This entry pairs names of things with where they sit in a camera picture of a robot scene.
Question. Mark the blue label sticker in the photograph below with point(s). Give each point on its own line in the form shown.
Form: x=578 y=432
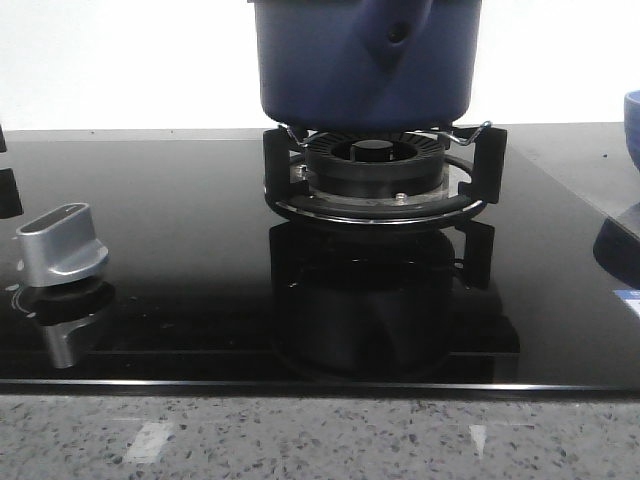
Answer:
x=631 y=298

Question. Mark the black gas burner head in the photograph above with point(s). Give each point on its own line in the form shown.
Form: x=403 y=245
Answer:
x=375 y=165

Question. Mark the black pot support grate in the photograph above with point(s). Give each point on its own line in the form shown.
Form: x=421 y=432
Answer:
x=472 y=178

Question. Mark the blue cooking pot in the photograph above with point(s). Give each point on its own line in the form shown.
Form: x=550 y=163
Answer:
x=366 y=66

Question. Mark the light blue bowl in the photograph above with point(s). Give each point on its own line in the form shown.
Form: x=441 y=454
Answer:
x=632 y=125

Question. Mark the silver stove knob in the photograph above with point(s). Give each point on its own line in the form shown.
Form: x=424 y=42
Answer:
x=61 y=246

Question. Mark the black left burner grate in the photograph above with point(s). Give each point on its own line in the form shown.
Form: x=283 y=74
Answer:
x=10 y=201

